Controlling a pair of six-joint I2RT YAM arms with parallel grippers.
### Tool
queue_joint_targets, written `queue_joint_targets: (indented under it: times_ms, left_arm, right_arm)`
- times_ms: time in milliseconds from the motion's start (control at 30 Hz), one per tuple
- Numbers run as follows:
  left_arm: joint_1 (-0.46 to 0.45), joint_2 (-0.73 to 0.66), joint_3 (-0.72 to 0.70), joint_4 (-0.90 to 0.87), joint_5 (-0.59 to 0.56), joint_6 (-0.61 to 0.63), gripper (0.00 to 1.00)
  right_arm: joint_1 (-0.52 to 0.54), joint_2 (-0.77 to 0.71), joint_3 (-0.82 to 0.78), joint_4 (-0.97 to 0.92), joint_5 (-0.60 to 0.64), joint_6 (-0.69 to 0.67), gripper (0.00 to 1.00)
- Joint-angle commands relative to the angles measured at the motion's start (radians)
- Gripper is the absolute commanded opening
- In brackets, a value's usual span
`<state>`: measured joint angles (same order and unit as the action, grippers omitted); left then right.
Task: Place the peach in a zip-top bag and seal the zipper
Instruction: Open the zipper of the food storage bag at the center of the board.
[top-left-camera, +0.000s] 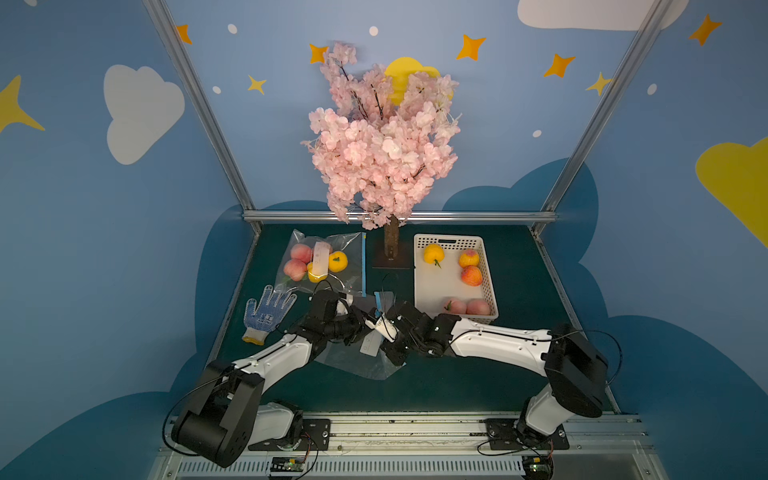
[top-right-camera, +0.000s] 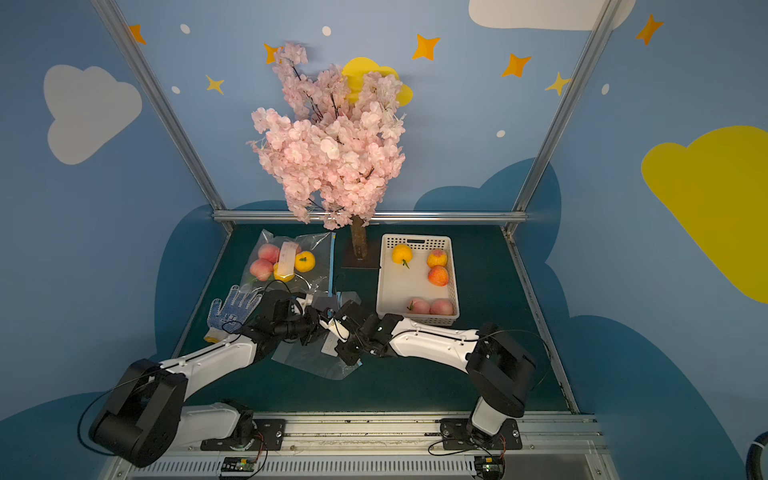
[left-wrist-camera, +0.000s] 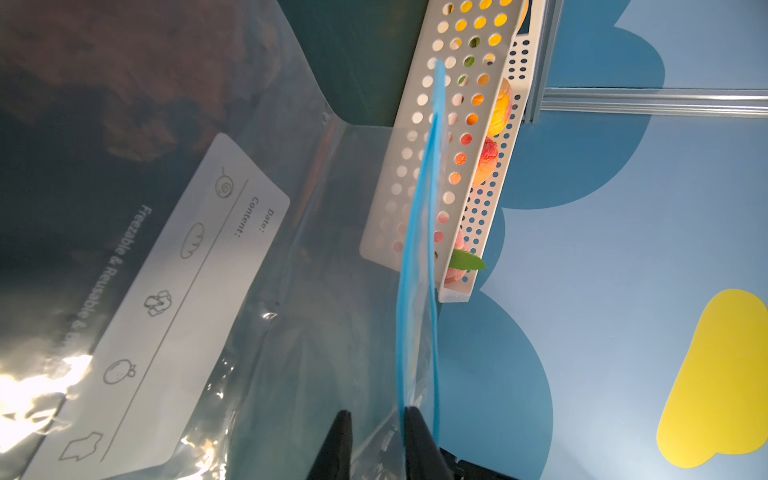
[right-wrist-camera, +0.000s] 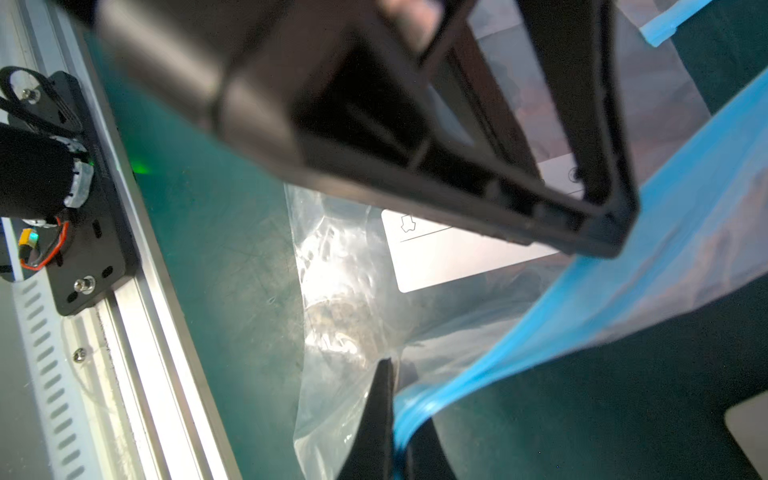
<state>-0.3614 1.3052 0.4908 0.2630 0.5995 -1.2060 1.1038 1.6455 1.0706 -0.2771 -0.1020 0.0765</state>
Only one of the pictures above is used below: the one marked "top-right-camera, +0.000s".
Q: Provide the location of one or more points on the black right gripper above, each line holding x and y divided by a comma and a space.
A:
349, 335

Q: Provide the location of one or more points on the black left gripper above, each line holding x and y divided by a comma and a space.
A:
306, 327

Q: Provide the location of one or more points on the clear zip-top bag blue zipper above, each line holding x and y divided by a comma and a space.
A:
317, 281

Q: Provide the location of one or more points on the pink peach large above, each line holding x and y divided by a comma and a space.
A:
269, 252

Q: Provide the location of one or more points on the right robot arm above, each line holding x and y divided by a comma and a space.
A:
501, 370

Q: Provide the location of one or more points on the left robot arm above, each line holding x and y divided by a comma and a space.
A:
146, 413

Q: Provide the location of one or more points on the orange peach basket front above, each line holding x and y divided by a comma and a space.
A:
279, 275

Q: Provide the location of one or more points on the pink peach basket front right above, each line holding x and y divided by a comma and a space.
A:
442, 307

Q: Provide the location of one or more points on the orange-pink cracked peach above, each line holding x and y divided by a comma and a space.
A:
439, 276

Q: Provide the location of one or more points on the small yellow-red peach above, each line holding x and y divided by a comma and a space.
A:
437, 257

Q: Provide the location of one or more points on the blue dotted work glove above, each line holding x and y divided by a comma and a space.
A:
227, 315

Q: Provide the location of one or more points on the white perforated plastic basket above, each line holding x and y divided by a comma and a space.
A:
397, 285

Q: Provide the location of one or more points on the left green circuit board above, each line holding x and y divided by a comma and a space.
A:
238, 467

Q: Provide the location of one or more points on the pink cherry blossom tree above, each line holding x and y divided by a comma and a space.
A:
340, 148

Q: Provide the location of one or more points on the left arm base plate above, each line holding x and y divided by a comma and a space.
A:
264, 433

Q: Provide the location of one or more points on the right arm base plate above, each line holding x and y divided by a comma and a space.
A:
459, 434

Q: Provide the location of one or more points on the left aluminium corner post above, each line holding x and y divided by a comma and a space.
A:
114, 21

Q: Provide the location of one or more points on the aluminium corner post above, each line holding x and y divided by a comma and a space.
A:
114, 21
589, 58

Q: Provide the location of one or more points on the right aluminium corner post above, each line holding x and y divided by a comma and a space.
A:
589, 58

